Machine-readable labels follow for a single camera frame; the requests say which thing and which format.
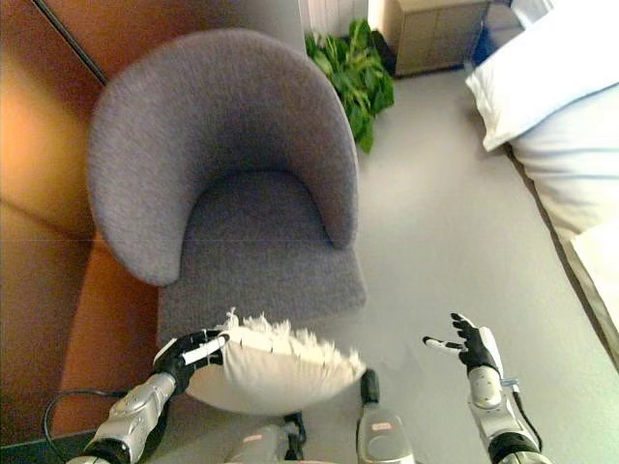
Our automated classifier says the large white flanged pillow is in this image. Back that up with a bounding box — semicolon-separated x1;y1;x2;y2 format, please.
464;0;619;152

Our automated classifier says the brown wooden wardrobe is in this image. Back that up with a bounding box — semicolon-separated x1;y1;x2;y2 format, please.
0;0;162;439

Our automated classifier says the gray fabric tub armchair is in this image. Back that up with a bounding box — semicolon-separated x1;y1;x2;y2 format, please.
86;27;368;363

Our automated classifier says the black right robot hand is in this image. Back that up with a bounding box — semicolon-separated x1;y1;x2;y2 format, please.
423;312;505;380

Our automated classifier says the beige bedside nightstand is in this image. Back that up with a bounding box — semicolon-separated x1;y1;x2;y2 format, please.
394;0;490;79

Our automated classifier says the cream fringed throw pillow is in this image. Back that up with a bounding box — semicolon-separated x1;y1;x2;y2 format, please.
186;306;368;416

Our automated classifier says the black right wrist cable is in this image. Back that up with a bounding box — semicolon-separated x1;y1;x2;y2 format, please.
510;385;544;447

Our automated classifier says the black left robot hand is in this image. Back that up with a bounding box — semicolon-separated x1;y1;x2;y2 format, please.
153;329;232;389

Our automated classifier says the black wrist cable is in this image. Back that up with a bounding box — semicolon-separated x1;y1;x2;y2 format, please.
510;385;544;447
44;388;128;449

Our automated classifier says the black plant pot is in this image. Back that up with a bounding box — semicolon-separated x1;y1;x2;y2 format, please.
370;29;398;74

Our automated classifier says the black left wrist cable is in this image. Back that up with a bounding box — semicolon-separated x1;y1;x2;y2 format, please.
44;388;128;449

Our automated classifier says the silver left robot leg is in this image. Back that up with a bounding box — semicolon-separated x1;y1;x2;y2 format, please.
225;410;308;464

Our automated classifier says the cream bed duvet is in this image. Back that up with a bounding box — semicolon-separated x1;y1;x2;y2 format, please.
505;85;619;239

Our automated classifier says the green leafy potted plant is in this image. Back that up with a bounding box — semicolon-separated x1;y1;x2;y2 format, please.
305;17;397;155

